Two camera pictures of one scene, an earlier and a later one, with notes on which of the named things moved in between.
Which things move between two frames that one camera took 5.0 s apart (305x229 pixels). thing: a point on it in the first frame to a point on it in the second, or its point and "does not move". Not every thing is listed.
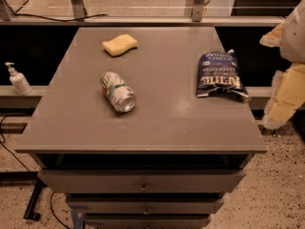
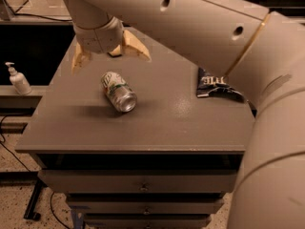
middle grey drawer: x=146 y=206 does not move
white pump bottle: x=18 y=80 does not move
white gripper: x=294 y=37 to x=97 y=39
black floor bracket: x=30 y=213 does not move
